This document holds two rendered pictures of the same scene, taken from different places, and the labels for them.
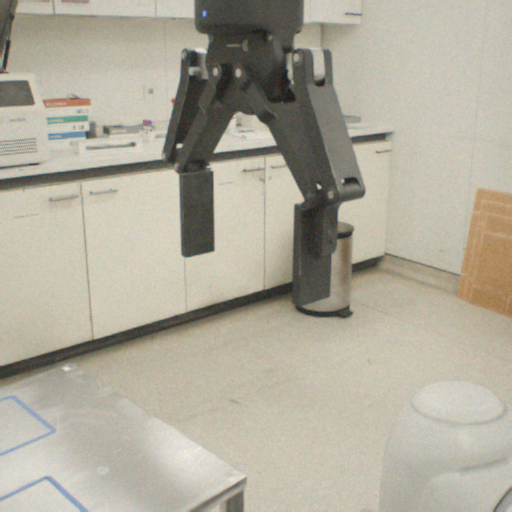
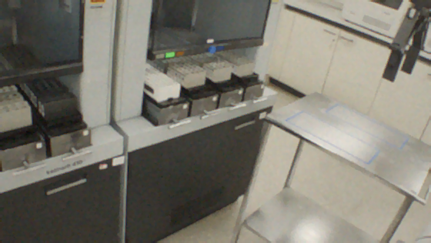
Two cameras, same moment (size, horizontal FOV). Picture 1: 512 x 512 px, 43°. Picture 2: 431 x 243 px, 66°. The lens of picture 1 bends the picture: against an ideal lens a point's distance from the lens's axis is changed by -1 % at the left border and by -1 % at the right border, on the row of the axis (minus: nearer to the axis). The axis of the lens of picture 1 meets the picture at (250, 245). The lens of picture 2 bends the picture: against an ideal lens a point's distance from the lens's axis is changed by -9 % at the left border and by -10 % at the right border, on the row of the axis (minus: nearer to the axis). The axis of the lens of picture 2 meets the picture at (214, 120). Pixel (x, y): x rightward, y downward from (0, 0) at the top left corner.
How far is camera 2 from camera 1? 74 cm
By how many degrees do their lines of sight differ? 74
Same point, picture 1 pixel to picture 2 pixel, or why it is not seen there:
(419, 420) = not seen: outside the picture
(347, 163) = (399, 40)
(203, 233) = (409, 66)
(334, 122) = (405, 29)
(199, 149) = (415, 39)
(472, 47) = not seen: outside the picture
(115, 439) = (408, 163)
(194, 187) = (411, 51)
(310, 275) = (388, 71)
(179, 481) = (400, 179)
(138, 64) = not seen: outside the picture
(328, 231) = (393, 58)
